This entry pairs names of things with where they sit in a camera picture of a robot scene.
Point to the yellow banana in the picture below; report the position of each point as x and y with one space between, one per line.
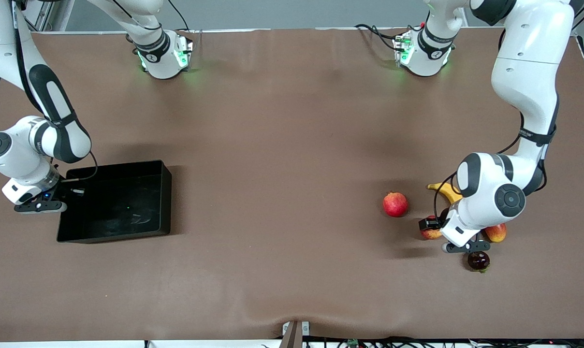
447 191

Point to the dark purple mangosteen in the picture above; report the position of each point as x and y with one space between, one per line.
478 260

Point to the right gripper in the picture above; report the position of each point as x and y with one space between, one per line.
63 187

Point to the metal table clamp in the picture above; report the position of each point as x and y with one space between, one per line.
294 336

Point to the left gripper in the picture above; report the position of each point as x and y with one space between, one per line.
442 220

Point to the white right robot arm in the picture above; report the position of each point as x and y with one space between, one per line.
11 150

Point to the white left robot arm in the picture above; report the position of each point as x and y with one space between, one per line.
529 72

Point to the red yellow mango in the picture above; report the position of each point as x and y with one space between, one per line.
496 233

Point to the red pomegranate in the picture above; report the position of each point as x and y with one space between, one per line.
395 205

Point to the black plastic box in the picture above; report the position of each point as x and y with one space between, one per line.
123 208

